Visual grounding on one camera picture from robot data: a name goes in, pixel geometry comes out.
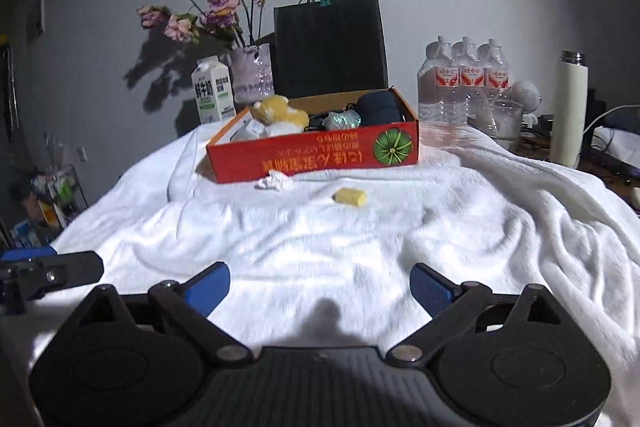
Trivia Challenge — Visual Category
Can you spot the cluttered wire rack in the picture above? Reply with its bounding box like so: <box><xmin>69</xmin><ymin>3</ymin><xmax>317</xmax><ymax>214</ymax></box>
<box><xmin>12</xmin><ymin>164</ymin><xmax>87</xmax><ymax>249</ymax></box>

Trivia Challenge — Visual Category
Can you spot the purple glass vase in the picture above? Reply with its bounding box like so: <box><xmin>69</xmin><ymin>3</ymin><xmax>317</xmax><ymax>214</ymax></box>
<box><xmin>229</xmin><ymin>43</ymin><xmax>276</xmax><ymax>104</ymax></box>

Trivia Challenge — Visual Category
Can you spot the white thermos flask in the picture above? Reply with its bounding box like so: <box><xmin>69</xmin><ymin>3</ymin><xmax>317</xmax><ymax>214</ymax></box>
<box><xmin>549</xmin><ymin>51</ymin><xmax>587</xmax><ymax>169</ymax></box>

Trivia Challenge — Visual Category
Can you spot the white fleece blanket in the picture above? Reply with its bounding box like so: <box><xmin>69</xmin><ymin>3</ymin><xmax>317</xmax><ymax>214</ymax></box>
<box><xmin>0</xmin><ymin>122</ymin><xmax>640</xmax><ymax>427</ymax></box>

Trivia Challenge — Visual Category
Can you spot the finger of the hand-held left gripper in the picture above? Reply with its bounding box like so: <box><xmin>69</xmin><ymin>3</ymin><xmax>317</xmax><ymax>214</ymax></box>
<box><xmin>0</xmin><ymin>247</ymin><xmax>57</xmax><ymax>263</ymax></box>
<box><xmin>0</xmin><ymin>251</ymin><xmax>105</xmax><ymax>315</ymax></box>

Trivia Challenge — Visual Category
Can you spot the yellow eraser block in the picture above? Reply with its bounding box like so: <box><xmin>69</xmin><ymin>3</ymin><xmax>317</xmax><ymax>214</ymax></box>
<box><xmin>334</xmin><ymin>188</ymin><xmax>367</xmax><ymax>208</ymax></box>

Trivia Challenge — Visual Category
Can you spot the iridescent wrapped item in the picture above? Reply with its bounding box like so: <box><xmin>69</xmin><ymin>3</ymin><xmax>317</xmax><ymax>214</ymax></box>
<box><xmin>322</xmin><ymin>109</ymin><xmax>362</xmax><ymax>132</ymax></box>

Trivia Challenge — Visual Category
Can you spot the black paper bag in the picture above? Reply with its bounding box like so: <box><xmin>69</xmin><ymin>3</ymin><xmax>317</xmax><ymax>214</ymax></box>
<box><xmin>273</xmin><ymin>0</ymin><xmax>390</xmax><ymax>100</ymax></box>

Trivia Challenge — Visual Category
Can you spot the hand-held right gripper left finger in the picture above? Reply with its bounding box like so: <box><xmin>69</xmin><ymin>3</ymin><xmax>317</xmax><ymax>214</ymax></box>
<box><xmin>75</xmin><ymin>262</ymin><xmax>254</xmax><ymax>367</ymax></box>

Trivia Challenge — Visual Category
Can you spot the yellow and white plush toy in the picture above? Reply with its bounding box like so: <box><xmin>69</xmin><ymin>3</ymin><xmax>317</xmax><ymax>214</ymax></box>
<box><xmin>248</xmin><ymin>95</ymin><xmax>311</xmax><ymax>138</ymax></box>

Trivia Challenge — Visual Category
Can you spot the wall socket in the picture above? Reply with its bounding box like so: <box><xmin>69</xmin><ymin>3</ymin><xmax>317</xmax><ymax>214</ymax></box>
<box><xmin>25</xmin><ymin>0</ymin><xmax>46</xmax><ymax>43</ymax></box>

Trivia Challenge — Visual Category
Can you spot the brown wooden desk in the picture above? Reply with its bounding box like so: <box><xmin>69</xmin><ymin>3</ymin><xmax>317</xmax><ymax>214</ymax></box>
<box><xmin>515</xmin><ymin>134</ymin><xmax>640</xmax><ymax>210</ymax></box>

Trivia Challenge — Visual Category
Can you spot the white round gadget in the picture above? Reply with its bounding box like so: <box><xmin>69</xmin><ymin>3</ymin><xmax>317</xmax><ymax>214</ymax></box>
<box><xmin>510</xmin><ymin>80</ymin><xmax>544</xmax><ymax>113</ymax></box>

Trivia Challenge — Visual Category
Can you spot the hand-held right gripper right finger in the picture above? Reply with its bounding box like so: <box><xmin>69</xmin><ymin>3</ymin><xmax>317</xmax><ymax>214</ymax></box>
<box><xmin>385</xmin><ymin>262</ymin><xmax>564</xmax><ymax>366</ymax></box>

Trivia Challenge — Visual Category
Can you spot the crumpled white tissue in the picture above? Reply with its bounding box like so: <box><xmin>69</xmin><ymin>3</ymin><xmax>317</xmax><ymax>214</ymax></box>
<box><xmin>256</xmin><ymin>172</ymin><xmax>292</xmax><ymax>192</ymax></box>

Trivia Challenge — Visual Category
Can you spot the dark blue zip pouch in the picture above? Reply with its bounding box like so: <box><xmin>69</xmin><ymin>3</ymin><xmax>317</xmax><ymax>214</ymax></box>
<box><xmin>357</xmin><ymin>90</ymin><xmax>404</xmax><ymax>126</ymax></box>

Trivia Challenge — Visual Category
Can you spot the red cardboard box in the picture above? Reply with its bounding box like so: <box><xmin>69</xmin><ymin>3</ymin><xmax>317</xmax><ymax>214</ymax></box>
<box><xmin>206</xmin><ymin>88</ymin><xmax>420</xmax><ymax>184</ymax></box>

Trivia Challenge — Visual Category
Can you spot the white milk carton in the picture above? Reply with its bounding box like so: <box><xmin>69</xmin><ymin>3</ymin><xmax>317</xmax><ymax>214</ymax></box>
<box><xmin>191</xmin><ymin>55</ymin><xmax>237</xmax><ymax>126</ymax></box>

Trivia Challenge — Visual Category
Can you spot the white charging cable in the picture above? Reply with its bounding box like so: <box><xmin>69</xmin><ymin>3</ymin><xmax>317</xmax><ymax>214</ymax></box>
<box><xmin>582</xmin><ymin>105</ymin><xmax>640</xmax><ymax>143</ymax></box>

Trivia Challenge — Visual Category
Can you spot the clear glass beaker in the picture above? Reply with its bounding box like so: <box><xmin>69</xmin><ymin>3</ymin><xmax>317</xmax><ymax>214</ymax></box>
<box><xmin>475</xmin><ymin>99</ymin><xmax>525</xmax><ymax>153</ymax></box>

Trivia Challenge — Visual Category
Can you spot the red label water bottle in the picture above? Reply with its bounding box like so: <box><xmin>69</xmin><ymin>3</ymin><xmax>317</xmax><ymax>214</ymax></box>
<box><xmin>452</xmin><ymin>36</ymin><xmax>484</xmax><ymax>108</ymax></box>
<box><xmin>477</xmin><ymin>38</ymin><xmax>512</xmax><ymax>104</ymax></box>
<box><xmin>417</xmin><ymin>36</ymin><xmax>459</xmax><ymax>124</ymax></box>

